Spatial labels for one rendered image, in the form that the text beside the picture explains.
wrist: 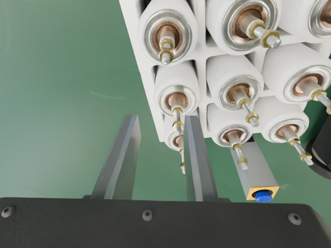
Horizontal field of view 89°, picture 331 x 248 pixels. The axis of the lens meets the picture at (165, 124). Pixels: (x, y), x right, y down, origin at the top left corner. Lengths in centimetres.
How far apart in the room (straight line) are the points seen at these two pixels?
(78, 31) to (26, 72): 26
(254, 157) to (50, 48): 70
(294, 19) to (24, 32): 66
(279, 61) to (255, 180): 30
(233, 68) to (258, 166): 32
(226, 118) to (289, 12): 21
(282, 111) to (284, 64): 11
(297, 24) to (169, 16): 19
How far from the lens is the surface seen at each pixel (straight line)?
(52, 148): 103
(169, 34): 27
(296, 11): 35
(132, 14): 36
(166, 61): 21
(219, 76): 34
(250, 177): 53
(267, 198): 55
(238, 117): 41
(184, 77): 33
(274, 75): 40
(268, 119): 45
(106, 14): 57
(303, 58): 39
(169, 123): 41
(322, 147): 88
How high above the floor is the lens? 53
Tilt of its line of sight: 48 degrees down
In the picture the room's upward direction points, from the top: 178 degrees counter-clockwise
